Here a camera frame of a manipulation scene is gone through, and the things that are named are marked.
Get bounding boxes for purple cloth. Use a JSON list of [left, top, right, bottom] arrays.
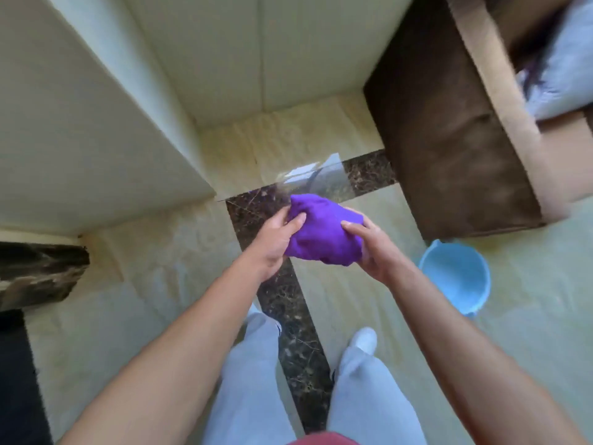
[[283, 193, 365, 267]]

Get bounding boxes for red shirt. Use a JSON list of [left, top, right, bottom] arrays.
[[286, 431, 363, 445]]

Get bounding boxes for light grey trousers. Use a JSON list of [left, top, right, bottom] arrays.
[[201, 305, 428, 445]]

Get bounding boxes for grey cushion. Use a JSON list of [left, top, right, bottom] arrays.
[[515, 0, 593, 121]]

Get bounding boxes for light blue plastic bucket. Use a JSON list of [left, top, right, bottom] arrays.
[[418, 239, 492, 319]]

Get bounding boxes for person's left forearm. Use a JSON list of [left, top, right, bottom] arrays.
[[58, 263, 281, 445]]

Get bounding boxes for person's right hand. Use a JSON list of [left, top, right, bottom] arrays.
[[340, 213, 410, 285]]

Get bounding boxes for dark marble ledge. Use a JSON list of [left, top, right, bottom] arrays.
[[0, 241, 90, 312]]

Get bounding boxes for person's left hand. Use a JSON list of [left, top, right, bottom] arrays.
[[245, 206, 307, 285]]

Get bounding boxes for black furniture panel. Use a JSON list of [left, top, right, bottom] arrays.
[[0, 310, 53, 445]]

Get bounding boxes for person's right forearm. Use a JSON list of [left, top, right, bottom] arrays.
[[384, 265, 590, 445]]

